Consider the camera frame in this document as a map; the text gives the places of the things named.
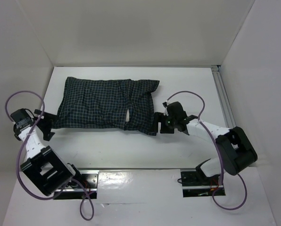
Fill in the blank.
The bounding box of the dark blue checkered pillowcase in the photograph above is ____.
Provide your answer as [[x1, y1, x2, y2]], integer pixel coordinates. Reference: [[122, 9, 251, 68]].
[[53, 77, 159, 136]]

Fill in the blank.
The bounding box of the cream white pillow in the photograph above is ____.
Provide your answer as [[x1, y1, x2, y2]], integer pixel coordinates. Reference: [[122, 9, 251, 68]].
[[125, 109, 130, 122]]

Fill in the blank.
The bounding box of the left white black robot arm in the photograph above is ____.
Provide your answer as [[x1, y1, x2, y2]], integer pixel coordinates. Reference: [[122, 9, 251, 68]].
[[10, 108, 83, 196]]

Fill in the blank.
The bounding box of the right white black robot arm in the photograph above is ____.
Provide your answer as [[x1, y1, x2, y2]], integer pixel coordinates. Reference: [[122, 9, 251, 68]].
[[152, 102, 258, 185]]

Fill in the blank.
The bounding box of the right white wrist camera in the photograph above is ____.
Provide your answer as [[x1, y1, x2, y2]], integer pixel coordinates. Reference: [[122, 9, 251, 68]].
[[162, 101, 169, 116]]

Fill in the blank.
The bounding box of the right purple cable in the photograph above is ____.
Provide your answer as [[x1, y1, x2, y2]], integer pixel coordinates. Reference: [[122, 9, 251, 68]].
[[166, 90, 248, 210]]

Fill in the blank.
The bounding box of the purple cable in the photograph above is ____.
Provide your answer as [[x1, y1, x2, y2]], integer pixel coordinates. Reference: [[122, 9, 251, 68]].
[[4, 90, 96, 221], [166, 90, 248, 210]]

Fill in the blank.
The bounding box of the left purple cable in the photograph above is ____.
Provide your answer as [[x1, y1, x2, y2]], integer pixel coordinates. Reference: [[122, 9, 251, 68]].
[[4, 90, 96, 221]]

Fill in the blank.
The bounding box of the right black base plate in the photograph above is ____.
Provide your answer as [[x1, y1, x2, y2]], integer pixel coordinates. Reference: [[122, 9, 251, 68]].
[[177, 169, 226, 198]]

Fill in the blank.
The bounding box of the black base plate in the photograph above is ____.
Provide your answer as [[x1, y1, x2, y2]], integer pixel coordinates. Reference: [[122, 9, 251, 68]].
[[177, 169, 226, 198], [55, 169, 99, 200]]

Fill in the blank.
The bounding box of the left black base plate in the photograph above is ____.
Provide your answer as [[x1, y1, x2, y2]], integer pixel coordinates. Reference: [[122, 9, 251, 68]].
[[55, 169, 99, 200]]

